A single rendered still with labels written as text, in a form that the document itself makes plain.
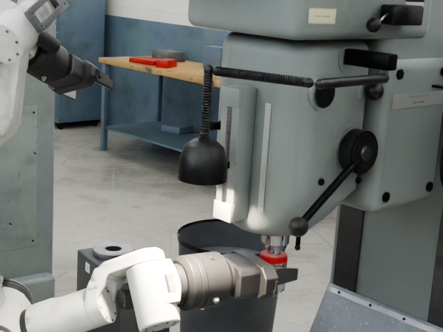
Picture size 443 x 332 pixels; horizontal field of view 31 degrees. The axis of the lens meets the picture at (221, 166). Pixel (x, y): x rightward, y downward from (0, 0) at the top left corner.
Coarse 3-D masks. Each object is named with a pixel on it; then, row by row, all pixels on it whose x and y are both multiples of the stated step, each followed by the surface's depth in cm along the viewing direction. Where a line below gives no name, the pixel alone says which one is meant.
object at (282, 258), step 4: (260, 252) 137; (264, 252) 136; (284, 252) 137; (260, 256) 136; (264, 256) 135; (268, 256) 135; (272, 256) 135; (276, 256) 135; (280, 256) 135; (284, 256) 135; (264, 260) 135; (268, 260) 134; (272, 260) 134; (276, 260) 134; (280, 260) 134; (284, 260) 135
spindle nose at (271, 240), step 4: (264, 236) 134; (268, 236) 134; (272, 236) 133; (276, 236) 133; (280, 236) 133; (284, 236) 134; (288, 236) 134; (264, 240) 134; (268, 240) 134; (272, 240) 133; (276, 240) 133; (280, 240) 133; (284, 240) 134; (288, 240) 135; (268, 244) 134; (272, 244) 134; (276, 244) 133; (280, 244) 134; (284, 244) 134
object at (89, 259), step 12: (84, 252) 177; (96, 252) 174; (108, 252) 175; (120, 252) 175; (84, 264) 176; (96, 264) 171; (84, 276) 177; (84, 288) 177; (120, 312) 163; (132, 312) 165; (108, 324) 168; (120, 324) 164; (132, 324) 165
